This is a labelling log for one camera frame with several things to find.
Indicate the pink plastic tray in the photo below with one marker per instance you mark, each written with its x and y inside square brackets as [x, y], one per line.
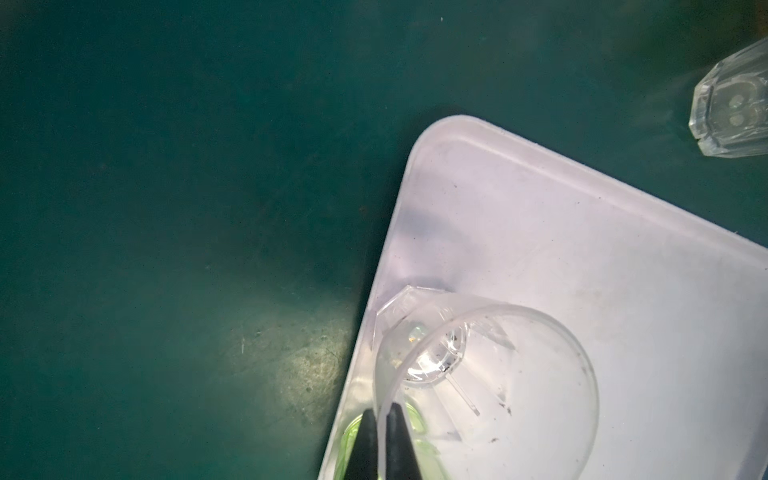
[670, 309]

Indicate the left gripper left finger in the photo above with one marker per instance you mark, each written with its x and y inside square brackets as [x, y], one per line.
[363, 460]

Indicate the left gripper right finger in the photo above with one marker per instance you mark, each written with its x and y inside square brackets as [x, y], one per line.
[401, 462]

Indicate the clear faceted glass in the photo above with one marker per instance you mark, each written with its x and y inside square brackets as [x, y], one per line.
[505, 391]
[729, 106]

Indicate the small green cup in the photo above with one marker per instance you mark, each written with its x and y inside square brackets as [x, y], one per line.
[429, 464]

